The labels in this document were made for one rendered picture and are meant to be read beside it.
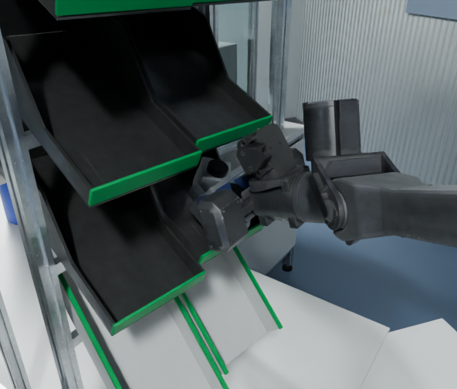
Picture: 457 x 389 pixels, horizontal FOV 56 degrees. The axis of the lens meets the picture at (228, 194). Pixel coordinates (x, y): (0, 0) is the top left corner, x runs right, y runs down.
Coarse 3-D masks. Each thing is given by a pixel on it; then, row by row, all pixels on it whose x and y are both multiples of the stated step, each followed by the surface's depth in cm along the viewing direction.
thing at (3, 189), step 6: (0, 186) 123; (6, 186) 122; (0, 192) 125; (6, 192) 123; (6, 198) 124; (6, 204) 126; (6, 210) 127; (12, 210) 126; (6, 216) 129; (12, 216) 127; (12, 222) 128
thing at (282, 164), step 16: (272, 128) 48; (240, 144) 47; (256, 144) 45; (272, 144) 48; (288, 144) 50; (240, 160) 46; (256, 160) 45; (272, 160) 47; (288, 160) 49; (256, 176) 47; (272, 176) 47; (288, 176) 47
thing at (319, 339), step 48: (0, 240) 121; (0, 288) 103; (288, 288) 103; (288, 336) 90; (336, 336) 90; (384, 336) 90; (48, 384) 80; (96, 384) 80; (240, 384) 80; (288, 384) 80; (336, 384) 80
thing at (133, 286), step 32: (0, 160) 55; (32, 160) 60; (64, 192) 57; (64, 224) 54; (96, 224) 56; (128, 224) 57; (160, 224) 57; (64, 256) 49; (96, 256) 52; (128, 256) 54; (160, 256) 55; (192, 256) 54; (96, 288) 50; (128, 288) 51; (160, 288) 52; (128, 320) 47
